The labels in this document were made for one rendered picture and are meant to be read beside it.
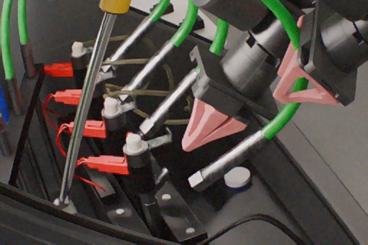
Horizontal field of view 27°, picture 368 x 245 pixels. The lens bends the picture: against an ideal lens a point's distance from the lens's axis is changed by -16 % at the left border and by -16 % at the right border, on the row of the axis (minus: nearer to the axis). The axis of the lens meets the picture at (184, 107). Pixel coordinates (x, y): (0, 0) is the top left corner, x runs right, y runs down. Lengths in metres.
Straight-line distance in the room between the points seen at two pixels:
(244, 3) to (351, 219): 0.35
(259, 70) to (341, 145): 1.81
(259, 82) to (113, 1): 0.42
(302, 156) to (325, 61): 0.42
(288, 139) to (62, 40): 0.36
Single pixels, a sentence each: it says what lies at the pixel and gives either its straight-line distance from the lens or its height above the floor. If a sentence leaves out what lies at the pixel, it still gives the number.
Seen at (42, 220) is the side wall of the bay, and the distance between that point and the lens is 0.56.
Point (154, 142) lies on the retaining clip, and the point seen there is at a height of 1.10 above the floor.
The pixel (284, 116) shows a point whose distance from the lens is 0.86.
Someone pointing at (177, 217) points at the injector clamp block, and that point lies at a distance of 1.07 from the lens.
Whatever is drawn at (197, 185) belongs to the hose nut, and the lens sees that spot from 0.90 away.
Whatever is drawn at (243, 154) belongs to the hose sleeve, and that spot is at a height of 1.15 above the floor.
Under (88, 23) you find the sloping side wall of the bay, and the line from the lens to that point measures 1.25.
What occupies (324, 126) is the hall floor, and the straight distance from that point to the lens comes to 2.79.
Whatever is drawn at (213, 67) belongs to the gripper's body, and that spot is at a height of 1.19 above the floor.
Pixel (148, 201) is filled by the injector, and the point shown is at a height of 1.03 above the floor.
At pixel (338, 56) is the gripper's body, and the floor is 1.28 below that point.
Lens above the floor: 1.70
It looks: 35 degrees down
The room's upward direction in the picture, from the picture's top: 10 degrees counter-clockwise
